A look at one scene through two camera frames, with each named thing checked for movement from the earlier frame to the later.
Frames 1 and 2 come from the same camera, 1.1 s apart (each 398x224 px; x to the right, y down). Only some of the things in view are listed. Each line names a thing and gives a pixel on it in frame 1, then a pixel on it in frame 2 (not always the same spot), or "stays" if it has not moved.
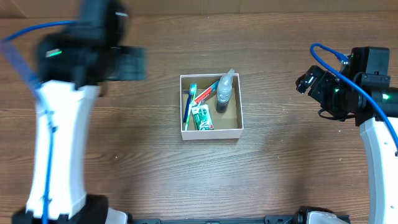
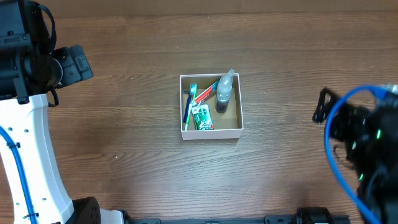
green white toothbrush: x=193 y=89 stays
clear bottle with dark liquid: x=224 y=92 stays
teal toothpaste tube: x=212 y=89 stays
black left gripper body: x=125 y=65 → x=70 y=74
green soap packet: x=202 y=117 stays
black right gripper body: x=330 y=93 → x=346 y=125
